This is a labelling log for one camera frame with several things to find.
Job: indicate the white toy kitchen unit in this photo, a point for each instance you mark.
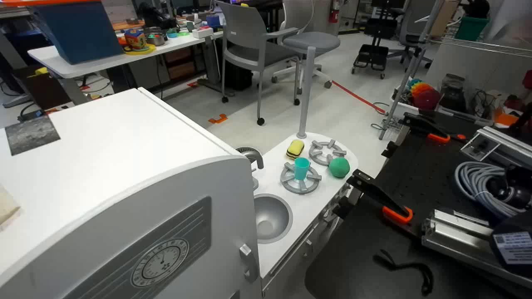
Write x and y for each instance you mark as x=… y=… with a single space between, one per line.
x=110 y=167

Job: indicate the short aluminium extrusion rail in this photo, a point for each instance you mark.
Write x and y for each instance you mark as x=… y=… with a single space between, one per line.
x=499 y=146

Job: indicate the grey swivel office chair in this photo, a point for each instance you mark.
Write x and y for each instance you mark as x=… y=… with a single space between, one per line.
x=313 y=41

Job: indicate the black wheeled cart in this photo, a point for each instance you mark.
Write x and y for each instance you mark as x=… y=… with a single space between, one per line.
x=376 y=53

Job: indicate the green ball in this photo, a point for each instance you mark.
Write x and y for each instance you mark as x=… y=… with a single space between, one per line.
x=339 y=167

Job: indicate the white printed label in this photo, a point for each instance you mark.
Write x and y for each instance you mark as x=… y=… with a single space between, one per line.
x=514 y=249

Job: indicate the rainbow coloured round toy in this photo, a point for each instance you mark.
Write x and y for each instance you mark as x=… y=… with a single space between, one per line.
x=426 y=98

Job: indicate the blue box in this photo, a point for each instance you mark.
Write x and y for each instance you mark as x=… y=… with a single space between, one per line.
x=77 y=31

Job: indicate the silver round sink bowl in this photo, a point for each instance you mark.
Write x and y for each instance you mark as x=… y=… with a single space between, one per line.
x=271 y=217

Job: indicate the yellow plate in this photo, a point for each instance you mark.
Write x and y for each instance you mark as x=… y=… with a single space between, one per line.
x=145 y=51

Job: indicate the red floor tape line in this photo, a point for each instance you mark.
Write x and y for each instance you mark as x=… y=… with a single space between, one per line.
x=358 y=98

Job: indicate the metal tripod stand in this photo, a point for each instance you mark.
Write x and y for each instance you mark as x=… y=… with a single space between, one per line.
x=403 y=84

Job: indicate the teal plastic cup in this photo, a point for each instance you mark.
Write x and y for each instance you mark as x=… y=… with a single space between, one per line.
x=301 y=167

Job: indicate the grey four-legged chair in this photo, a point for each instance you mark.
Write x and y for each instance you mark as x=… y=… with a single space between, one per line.
x=246 y=39

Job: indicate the long aluminium extrusion rail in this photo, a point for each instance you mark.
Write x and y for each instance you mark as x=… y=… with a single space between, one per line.
x=466 y=235

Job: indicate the red fire extinguisher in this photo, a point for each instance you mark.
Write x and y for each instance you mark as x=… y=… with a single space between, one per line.
x=333 y=13

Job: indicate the grey toy tap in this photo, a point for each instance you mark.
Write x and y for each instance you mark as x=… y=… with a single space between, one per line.
x=253 y=156

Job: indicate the grey burner with notched rim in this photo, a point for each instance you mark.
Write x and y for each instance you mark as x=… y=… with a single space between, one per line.
x=321 y=154

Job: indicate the dark glass jar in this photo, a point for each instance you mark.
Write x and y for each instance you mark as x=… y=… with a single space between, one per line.
x=454 y=94

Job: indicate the grey upright pole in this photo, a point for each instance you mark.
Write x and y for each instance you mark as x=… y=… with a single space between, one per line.
x=306 y=94

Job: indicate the green bin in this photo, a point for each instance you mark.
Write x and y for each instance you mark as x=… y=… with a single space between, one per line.
x=472 y=28

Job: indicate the white work table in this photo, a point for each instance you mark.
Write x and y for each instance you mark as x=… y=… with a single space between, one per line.
x=83 y=64

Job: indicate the dark grey printed sheet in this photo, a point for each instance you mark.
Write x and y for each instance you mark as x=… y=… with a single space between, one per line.
x=30 y=136

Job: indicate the orange floor tape piece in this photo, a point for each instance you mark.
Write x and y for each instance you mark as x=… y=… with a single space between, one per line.
x=218 y=119

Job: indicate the white partition panel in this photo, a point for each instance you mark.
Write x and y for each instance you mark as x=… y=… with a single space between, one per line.
x=482 y=61

